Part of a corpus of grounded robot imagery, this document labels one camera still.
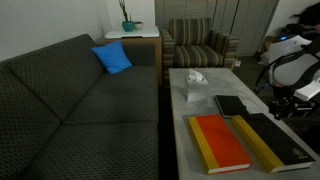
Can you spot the grey coffee table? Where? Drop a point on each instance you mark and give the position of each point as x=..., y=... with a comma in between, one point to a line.
x=189, y=160

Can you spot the blue throw pillow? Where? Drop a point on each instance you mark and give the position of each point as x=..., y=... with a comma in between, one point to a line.
x=113, y=57

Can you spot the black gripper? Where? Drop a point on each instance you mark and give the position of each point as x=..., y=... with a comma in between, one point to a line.
x=288, y=107

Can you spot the large black book yellow spine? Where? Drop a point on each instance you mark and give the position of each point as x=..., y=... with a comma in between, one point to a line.
x=274, y=148

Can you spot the small black notebook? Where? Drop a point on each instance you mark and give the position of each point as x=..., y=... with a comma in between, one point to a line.
x=230, y=105

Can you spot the striped armchair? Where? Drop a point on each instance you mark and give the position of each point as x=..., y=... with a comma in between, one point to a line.
x=192, y=43

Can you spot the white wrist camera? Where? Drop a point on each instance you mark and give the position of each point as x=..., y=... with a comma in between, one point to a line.
x=308, y=91

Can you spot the teal plant pot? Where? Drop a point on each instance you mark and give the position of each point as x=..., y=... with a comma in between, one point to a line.
x=128, y=26

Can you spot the small white bowl pot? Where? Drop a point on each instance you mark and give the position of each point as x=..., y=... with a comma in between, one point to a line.
x=139, y=25

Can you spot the dark grey fabric sofa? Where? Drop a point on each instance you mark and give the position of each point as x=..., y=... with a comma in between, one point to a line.
x=64, y=117

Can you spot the orange book yellow spine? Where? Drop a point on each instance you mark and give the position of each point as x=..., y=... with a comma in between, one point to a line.
x=220, y=150

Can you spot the grey tissue box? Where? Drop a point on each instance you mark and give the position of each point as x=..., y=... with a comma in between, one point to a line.
x=195, y=86

